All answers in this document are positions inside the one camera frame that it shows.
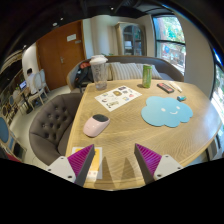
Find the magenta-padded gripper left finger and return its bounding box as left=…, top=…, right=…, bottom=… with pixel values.
left=46, top=143, right=96, bottom=187

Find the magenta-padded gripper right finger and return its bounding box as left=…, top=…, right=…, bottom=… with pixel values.
left=134, top=143, right=184, bottom=185

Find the pink and black computer mouse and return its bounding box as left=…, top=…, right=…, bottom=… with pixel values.
left=82, top=113, right=111, bottom=138

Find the blue cloud-shaped mouse pad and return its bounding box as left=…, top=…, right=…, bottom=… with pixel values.
left=140, top=95, right=194, bottom=128

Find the yellow and white paper card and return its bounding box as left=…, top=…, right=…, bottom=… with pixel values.
left=71, top=146, right=103, bottom=181

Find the grey tufted armchair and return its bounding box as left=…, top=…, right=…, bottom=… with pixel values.
left=28, top=92, right=84, bottom=167

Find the group of blue-backed chairs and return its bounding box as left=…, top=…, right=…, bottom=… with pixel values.
left=0, top=89, right=28, bottom=162

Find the black and red flat box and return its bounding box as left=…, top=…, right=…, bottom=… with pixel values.
left=156, top=82, right=175, bottom=94

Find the white pen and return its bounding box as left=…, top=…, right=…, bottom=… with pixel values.
left=168, top=81, right=184, bottom=93

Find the group of white chairs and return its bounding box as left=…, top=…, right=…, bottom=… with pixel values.
left=28, top=68, right=51, bottom=108

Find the white sticker sheet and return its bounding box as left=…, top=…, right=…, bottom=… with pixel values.
left=94, top=85, right=143, bottom=112

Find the person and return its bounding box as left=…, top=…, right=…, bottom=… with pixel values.
left=25, top=68, right=40, bottom=95

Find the green drink can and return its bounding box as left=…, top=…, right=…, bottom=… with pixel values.
left=141, top=64, right=153, bottom=89

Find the striped cushion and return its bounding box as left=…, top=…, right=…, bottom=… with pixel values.
left=136, top=63, right=164, bottom=80
left=109, top=62, right=144, bottom=81

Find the black backpack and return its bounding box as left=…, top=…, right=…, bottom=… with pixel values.
left=74, top=61, right=95, bottom=88

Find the grey curved sofa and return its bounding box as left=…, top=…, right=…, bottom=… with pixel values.
left=66, top=55, right=185, bottom=92

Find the clear shaker bottle white lid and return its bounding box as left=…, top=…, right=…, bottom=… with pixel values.
left=89, top=54, right=109, bottom=92

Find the wooden door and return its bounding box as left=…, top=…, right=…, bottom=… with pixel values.
left=35, top=19, right=87, bottom=91

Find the black-framed window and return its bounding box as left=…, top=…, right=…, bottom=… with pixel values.
left=151, top=14, right=187, bottom=76

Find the white door sign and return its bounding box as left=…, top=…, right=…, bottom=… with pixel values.
left=66, top=33, right=78, bottom=43

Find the wooden glass-door cabinet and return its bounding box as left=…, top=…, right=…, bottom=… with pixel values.
left=115, top=21, right=148, bottom=57

